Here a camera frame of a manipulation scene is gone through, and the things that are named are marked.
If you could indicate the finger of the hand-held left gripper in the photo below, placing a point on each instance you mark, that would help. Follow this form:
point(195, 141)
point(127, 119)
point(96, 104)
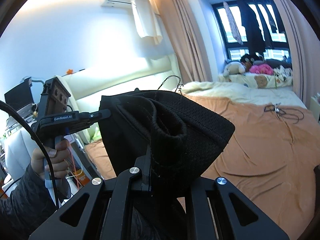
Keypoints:
point(96, 113)
point(85, 127)

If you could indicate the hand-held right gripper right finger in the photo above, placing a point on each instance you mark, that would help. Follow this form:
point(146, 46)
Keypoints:
point(197, 205)

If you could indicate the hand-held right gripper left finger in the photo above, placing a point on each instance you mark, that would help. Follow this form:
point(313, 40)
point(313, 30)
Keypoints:
point(146, 175)

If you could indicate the black t-shirt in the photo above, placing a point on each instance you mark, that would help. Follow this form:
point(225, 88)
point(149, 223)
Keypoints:
point(140, 120)

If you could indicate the person's left forearm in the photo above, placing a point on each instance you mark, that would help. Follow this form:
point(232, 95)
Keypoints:
point(20, 205)

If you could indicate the person's left hand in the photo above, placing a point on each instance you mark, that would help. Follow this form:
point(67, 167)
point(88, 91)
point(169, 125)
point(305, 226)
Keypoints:
point(60, 165)

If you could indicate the green pillow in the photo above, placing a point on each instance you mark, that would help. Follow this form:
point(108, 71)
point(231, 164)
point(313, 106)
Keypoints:
point(93, 136)

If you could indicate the cream padded headboard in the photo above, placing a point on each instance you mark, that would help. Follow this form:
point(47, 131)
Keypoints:
point(120, 80)

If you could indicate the open laptop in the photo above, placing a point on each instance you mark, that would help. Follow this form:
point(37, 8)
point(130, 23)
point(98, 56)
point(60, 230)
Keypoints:
point(18, 96)

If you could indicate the small orange toy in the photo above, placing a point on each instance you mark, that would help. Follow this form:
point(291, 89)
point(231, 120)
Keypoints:
point(70, 71)

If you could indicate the white side table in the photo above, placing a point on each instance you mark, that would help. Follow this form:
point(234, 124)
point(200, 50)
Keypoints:
point(17, 150)

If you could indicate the orange paper bag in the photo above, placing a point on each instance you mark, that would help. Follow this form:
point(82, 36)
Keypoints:
point(82, 180)

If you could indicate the orange blanket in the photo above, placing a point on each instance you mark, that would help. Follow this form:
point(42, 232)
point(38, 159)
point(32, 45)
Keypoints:
point(262, 142)

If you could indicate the white hanging cloth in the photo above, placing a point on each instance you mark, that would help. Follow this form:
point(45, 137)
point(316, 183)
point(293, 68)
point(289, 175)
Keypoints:
point(145, 17)

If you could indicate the pink curtain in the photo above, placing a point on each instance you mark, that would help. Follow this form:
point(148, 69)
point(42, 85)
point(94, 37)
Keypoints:
point(300, 55)
point(190, 42)

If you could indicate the cream duvet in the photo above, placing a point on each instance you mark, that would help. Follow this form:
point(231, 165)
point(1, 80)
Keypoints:
point(237, 92)

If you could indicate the cream plush toy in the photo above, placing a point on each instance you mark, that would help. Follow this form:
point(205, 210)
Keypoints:
point(235, 67)

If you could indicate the bear print cushion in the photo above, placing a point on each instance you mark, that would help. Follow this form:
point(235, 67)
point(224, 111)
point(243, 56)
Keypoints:
point(260, 80)

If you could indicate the pink fluffy cloth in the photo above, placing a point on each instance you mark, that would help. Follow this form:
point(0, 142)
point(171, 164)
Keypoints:
point(261, 68)

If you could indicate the white nightstand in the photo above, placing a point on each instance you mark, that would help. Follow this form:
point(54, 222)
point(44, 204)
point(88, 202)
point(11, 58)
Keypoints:
point(315, 110)

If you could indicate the dark plush toy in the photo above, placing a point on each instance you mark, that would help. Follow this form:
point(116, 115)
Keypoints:
point(247, 59)

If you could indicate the black framed window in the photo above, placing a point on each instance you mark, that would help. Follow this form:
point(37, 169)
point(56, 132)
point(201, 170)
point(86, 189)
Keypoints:
point(222, 25)

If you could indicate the black and white patterned cloth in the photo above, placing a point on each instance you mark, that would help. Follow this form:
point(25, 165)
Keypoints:
point(282, 70)

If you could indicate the floral hanging garment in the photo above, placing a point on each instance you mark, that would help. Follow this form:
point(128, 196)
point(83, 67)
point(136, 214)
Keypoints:
point(233, 25)

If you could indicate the dark hanging garment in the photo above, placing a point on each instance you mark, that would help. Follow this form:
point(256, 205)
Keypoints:
point(265, 30)
point(272, 17)

